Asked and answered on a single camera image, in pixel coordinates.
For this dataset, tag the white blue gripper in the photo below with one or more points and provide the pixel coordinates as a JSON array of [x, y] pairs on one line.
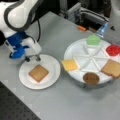
[[24, 46]]

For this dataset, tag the brown toast slice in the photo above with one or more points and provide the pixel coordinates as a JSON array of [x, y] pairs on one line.
[[111, 68], [38, 73]]

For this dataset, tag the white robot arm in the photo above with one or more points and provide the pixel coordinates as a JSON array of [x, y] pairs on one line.
[[15, 19]]

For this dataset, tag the yellow cheese slice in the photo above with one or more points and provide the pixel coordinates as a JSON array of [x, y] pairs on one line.
[[69, 64]]

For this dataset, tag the orange block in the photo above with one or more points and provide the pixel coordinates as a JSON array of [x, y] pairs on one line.
[[81, 28]]

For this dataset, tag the white sectioned round tray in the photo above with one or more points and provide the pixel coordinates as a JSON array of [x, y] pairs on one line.
[[89, 58]]

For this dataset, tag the brown meat patty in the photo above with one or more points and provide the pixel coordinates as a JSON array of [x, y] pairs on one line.
[[91, 78]]

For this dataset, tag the green lettuce leaf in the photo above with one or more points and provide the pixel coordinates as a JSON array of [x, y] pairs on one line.
[[93, 40]]

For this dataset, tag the red tomato slice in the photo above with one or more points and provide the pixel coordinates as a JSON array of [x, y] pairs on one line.
[[113, 50]]

